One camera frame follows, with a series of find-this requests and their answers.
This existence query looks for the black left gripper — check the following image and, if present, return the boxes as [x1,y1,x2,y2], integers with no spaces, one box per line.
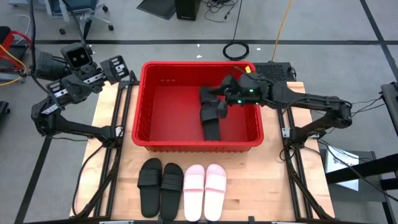
[45,55,130,108]

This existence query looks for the blue office chair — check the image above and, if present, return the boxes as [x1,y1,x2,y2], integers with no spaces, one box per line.
[43,0,114,35]

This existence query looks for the red cart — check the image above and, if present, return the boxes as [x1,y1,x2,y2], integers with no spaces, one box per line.
[0,26,35,86]

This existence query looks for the black perforated box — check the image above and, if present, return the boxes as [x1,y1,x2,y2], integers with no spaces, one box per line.
[253,61,297,83]

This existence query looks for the coiled black cable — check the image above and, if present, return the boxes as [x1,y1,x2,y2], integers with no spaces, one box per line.
[222,40,250,62]

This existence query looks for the white printed paper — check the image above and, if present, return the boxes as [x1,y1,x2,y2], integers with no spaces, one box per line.
[324,144,361,191]

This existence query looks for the black metal stand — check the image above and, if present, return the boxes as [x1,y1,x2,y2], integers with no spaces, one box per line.
[323,149,398,224]

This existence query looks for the pink rubber slide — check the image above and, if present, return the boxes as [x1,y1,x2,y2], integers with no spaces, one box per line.
[182,164,206,222]
[203,163,228,222]

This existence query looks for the dark grey floor mat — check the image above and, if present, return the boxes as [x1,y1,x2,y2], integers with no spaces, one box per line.
[136,0,177,21]

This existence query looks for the black rubber slide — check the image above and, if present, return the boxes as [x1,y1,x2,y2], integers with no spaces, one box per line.
[137,157,163,218]
[159,162,185,222]
[199,86,229,141]

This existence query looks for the red plastic bin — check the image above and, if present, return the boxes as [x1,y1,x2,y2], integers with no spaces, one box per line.
[131,60,265,153]

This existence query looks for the straight black floor cable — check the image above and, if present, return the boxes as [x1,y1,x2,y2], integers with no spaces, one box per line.
[232,0,244,43]

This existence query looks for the black aluminium frame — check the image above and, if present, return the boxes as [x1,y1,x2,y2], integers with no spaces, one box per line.
[70,70,140,218]
[277,107,335,220]

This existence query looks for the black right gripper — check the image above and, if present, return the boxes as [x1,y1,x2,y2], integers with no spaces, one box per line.
[207,72,271,120]

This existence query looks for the black computer tower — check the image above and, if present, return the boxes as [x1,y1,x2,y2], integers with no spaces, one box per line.
[174,0,202,22]

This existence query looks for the black base cable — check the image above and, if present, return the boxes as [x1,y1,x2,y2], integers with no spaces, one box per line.
[71,143,106,218]

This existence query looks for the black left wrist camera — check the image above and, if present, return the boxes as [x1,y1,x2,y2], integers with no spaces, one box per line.
[60,42,95,70]

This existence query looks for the tangled black cables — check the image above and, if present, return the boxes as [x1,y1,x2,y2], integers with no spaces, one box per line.
[201,0,240,23]

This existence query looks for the yellow floor cable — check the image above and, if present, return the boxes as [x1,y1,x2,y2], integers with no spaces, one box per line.
[271,0,294,62]

